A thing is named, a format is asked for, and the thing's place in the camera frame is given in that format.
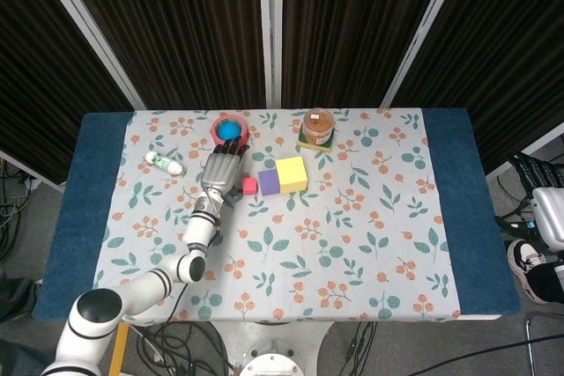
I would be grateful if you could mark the yellow green sponge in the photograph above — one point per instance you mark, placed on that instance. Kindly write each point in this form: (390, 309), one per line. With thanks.
(308, 145)

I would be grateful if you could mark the floral print tablecloth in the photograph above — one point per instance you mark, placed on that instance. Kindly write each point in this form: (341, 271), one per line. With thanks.
(330, 239)

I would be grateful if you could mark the metal chair leg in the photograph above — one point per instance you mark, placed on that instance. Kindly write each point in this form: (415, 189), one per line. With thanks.
(529, 341)

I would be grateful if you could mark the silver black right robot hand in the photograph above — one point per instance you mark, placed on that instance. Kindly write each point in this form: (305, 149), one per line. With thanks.
(548, 213)

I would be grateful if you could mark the white partition frame post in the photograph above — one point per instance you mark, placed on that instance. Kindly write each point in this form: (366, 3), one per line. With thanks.
(420, 28)
(88, 28)
(269, 28)

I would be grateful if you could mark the white green plastic bottle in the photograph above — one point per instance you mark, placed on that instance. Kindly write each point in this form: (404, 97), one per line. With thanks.
(164, 163)

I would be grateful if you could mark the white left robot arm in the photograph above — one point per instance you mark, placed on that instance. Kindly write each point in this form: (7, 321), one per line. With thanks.
(145, 283)

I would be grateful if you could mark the red tape roll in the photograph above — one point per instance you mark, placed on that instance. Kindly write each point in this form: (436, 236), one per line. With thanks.
(214, 129)

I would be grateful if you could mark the small red foam cube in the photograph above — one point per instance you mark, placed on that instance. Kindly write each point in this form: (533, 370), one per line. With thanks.
(250, 186)

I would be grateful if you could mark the white black sneaker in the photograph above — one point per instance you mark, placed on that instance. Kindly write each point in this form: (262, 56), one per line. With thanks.
(526, 266)

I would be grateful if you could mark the dark ribbed partition panel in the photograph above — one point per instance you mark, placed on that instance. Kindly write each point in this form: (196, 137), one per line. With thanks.
(498, 41)
(348, 19)
(176, 19)
(35, 63)

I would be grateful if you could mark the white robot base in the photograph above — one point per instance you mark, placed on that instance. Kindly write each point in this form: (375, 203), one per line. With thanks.
(273, 358)

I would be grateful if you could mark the purple foam cube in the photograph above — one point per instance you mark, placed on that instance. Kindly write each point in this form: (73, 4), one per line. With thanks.
(269, 183)

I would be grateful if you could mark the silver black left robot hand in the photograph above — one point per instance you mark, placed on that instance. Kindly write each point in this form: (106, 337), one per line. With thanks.
(220, 171)

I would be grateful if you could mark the white partition base rail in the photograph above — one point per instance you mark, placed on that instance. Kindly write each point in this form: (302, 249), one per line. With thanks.
(31, 169)
(542, 145)

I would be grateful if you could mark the large yellow foam cube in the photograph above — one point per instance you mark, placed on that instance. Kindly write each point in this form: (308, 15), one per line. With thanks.
(291, 175)

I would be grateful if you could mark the blue felt table cover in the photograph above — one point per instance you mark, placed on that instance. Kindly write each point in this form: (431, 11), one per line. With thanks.
(70, 217)

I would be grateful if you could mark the blue ball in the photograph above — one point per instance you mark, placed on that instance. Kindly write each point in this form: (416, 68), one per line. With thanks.
(228, 130)

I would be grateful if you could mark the clear jar of rubber bands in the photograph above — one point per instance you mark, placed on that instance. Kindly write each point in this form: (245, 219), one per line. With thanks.
(318, 125)

